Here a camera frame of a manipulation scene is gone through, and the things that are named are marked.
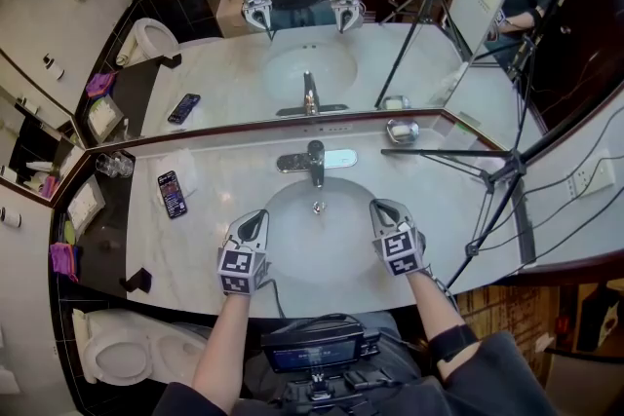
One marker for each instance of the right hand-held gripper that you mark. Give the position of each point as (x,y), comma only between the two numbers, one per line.
(400,253)

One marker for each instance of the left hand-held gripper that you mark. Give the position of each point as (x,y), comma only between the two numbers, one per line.
(241,268)

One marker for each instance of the chrome faucet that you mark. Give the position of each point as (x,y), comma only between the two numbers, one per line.
(317,161)

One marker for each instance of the person's right forearm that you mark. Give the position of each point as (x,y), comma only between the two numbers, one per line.
(434,307)

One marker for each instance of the person's left forearm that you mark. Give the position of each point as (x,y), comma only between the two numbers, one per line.
(224,346)

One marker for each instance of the chrome sink drain plug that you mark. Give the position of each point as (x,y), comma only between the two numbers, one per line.
(319,207)

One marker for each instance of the white oval sink basin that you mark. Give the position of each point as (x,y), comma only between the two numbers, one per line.
(326,248)

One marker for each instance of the metal soap dish with soap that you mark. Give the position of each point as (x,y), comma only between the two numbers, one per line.
(402,131)

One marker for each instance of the black smartphone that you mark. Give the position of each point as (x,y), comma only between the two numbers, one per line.
(172,195)

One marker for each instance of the white paper towel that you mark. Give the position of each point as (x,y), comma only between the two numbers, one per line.
(187,163)

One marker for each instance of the white paper sheet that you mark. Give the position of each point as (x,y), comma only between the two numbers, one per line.
(460,136)

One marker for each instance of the black tripod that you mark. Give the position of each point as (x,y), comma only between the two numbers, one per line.
(507,165)

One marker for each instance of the black armband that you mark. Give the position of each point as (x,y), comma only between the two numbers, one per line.
(453,343)

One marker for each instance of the narrow angled mirror panel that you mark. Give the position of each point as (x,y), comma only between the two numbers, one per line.
(487,102)
(34,151)

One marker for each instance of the tray with white packets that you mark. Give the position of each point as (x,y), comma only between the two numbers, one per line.
(85,208)

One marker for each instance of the white toilet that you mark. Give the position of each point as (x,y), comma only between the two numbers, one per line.
(127,351)

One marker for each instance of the small green packet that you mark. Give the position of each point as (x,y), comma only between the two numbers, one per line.
(70,233)

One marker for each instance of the purple folded cloth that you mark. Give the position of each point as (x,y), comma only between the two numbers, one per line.
(65,262)

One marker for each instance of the person's dark shirt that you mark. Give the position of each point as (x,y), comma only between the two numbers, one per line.
(502,380)

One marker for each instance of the white bottle with black cap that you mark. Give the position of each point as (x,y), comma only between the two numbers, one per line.
(11,217)

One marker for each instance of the white folded towel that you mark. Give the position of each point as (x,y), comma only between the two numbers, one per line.
(10,380)

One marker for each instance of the large wall mirror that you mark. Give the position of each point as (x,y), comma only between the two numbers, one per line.
(219,73)

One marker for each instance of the white wall socket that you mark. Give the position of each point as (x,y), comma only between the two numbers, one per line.
(591,177)

